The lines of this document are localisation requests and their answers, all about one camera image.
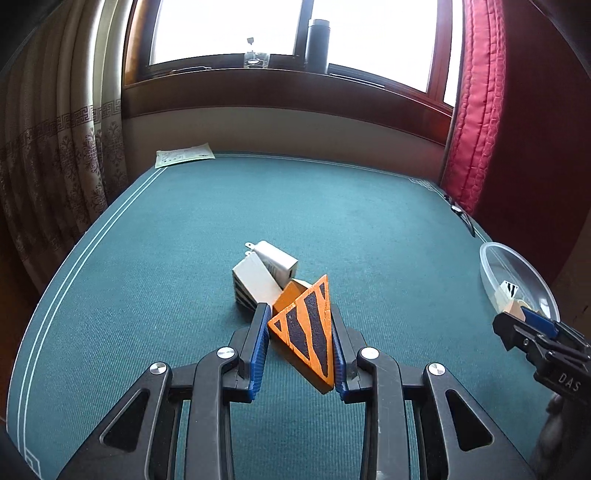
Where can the white wall charger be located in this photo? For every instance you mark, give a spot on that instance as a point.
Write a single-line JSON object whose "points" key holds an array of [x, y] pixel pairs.
{"points": [[274, 258]]}

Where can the pale printed paper sheet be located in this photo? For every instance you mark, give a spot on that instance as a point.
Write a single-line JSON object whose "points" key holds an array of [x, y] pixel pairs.
{"points": [[184, 154]]}

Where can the red quilted curtain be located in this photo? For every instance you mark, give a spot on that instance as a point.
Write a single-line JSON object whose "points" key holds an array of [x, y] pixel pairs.
{"points": [[480, 92]]}

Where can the black thermos bottle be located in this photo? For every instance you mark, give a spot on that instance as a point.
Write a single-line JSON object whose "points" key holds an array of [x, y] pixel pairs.
{"points": [[316, 46]]}

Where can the green felt table cover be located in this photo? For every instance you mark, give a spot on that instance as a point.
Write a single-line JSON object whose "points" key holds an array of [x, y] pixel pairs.
{"points": [[184, 230]]}

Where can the orange black-striped wedge block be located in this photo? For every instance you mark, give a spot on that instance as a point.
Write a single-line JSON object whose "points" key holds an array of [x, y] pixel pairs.
{"points": [[288, 295], [304, 332]]}

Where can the wooden framed window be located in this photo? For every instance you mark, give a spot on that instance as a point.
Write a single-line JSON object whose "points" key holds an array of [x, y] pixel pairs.
{"points": [[134, 46]]}

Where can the black wristwatch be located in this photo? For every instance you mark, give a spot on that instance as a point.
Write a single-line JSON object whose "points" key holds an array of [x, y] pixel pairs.
{"points": [[464, 217]]}

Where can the white black-striped wedge block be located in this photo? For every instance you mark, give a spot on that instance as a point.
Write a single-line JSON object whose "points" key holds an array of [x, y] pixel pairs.
{"points": [[256, 279], [508, 290]]}

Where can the pale wooden wedge block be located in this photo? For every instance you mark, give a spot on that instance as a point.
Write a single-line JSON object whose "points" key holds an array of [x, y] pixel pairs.
{"points": [[513, 308]]}

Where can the clear plastic bowl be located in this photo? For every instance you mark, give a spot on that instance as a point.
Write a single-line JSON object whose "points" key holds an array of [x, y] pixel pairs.
{"points": [[508, 263]]}

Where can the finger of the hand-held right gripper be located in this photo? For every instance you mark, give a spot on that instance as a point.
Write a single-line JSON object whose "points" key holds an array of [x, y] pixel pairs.
{"points": [[540, 321], [508, 330]]}

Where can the clear drinking glass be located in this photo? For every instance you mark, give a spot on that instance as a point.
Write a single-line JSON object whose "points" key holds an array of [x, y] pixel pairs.
{"points": [[256, 60]]}

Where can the person's right hand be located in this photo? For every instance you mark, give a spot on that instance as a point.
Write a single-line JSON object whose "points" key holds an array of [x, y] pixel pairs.
{"points": [[554, 424]]}

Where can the beige patterned curtain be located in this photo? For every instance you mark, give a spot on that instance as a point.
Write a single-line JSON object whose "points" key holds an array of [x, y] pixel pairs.
{"points": [[55, 138]]}

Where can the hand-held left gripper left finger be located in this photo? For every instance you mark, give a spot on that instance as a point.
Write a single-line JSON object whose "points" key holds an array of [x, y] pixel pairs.
{"points": [[258, 355]]}

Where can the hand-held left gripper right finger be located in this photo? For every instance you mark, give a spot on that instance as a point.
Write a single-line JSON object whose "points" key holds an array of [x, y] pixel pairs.
{"points": [[339, 369]]}

